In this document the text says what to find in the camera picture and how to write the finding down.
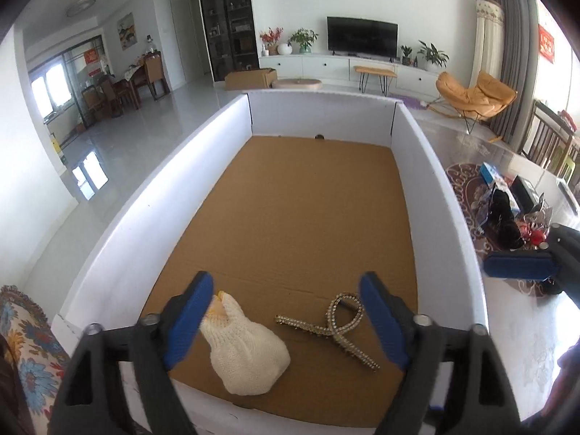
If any cream curtain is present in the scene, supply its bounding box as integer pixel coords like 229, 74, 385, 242
471, 0, 506, 87

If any brown cardboard box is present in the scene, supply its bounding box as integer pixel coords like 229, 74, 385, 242
225, 68, 277, 91

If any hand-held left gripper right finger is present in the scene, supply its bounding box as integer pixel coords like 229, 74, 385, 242
359, 272, 522, 435

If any white box with cardboard bottom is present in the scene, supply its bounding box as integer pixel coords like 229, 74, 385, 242
51, 90, 489, 435

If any dark wooden chair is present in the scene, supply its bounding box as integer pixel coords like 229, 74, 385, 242
521, 100, 580, 177

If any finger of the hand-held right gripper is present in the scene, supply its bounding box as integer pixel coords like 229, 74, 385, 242
483, 252, 556, 280

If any black display cabinet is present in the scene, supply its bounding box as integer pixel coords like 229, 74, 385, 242
196, 0, 260, 83

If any wooden dining table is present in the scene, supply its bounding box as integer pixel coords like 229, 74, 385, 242
113, 61, 155, 106

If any rhinestone hair clip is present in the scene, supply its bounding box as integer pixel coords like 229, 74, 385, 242
275, 291, 381, 371

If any floral cloth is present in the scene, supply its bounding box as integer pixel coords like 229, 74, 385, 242
0, 285, 73, 435

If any black television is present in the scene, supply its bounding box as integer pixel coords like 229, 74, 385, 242
327, 16, 399, 58

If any grey curtain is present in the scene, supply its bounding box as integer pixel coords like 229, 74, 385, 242
488, 0, 538, 143

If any blue carton box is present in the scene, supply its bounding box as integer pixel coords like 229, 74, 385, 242
481, 162, 508, 186

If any large leafy potted plant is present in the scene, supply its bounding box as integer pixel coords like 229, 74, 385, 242
417, 40, 450, 72

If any white television cabinet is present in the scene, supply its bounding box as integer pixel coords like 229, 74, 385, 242
258, 52, 454, 100

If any glass sliding door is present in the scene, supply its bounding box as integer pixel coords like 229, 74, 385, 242
27, 36, 109, 146

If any green potted plant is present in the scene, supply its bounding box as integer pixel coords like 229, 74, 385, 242
289, 28, 319, 54

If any purple floor mat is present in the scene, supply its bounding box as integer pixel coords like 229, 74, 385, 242
390, 93, 427, 109

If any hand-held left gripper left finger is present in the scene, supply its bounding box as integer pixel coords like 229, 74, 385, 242
47, 271, 215, 435

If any red flower plant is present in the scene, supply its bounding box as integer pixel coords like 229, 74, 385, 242
259, 27, 284, 56

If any white knitted pouch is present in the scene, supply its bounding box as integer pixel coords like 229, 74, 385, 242
200, 291, 291, 395

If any framed wall painting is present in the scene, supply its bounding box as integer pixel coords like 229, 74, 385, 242
117, 12, 138, 50

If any white door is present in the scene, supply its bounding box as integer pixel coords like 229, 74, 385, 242
170, 0, 200, 91

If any pink round cushion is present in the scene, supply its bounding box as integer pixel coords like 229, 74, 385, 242
272, 79, 323, 91

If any black bag on table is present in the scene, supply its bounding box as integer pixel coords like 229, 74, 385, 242
487, 189, 526, 251

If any red wall poster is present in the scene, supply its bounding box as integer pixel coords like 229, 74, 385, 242
538, 24, 556, 63

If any black carton box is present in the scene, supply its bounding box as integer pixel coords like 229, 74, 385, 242
511, 176, 540, 209

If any wooden bench with black legs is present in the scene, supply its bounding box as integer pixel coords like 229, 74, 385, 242
354, 66, 398, 97

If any round ceiling lamp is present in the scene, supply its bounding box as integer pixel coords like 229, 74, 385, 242
66, 0, 98, 16

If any orange lounge chair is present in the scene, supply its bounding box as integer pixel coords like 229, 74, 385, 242
428, 71, 518, 136

